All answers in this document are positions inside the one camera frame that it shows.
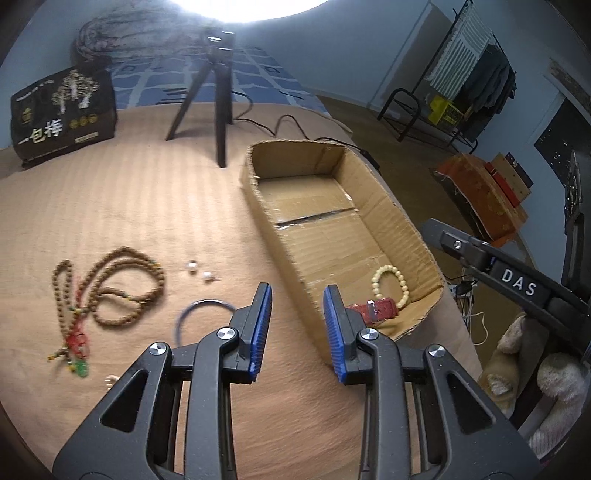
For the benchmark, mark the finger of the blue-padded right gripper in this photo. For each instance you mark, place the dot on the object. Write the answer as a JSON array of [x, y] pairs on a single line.
[[474, 255]]

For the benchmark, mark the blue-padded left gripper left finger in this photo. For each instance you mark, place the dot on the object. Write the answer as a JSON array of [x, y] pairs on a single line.
[[169, 415]]

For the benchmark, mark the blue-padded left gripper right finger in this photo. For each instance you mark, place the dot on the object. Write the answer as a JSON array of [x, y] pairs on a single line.
[[425, 416]]

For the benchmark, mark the dark blue bangle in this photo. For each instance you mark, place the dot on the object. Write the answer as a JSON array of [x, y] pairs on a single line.
[[201, 311]]

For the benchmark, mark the orange covered furniture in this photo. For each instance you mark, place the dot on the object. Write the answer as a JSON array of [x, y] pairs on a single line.
[[495, 214]]

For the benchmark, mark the plush toy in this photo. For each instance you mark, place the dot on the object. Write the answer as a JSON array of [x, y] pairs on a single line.
[[550, 389]]

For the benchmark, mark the cardboard box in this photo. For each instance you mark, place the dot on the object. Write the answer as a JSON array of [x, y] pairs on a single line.
[[327, 219]]

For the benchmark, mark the black clothes rack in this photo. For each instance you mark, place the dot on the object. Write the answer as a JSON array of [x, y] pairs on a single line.
[[471, 69]]

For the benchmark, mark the black snack bag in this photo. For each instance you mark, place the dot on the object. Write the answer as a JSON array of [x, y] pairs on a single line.
[[63, 112]]

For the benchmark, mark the folded floral quilt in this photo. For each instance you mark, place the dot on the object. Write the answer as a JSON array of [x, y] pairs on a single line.
[[141, 29]]

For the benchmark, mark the white ring light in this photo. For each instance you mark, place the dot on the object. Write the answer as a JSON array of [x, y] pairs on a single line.
[[247, 11]]

